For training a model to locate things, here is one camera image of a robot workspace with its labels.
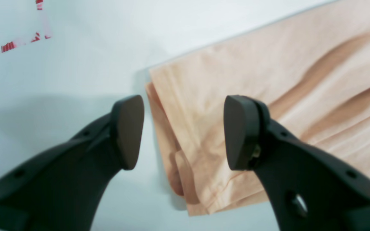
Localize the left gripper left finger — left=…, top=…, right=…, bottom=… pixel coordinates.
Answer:
left=0, top=95, right=144, bottom=231

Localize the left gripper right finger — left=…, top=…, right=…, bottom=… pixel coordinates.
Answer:
left=224, top=95, right=370, bottom=231

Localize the peach t-shirt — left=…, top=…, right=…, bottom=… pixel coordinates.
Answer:
left=145, top=0, right=370, bottom=216

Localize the red tape rectangle marking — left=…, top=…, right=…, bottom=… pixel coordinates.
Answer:
left=0, top=0, right=53, bottom=54

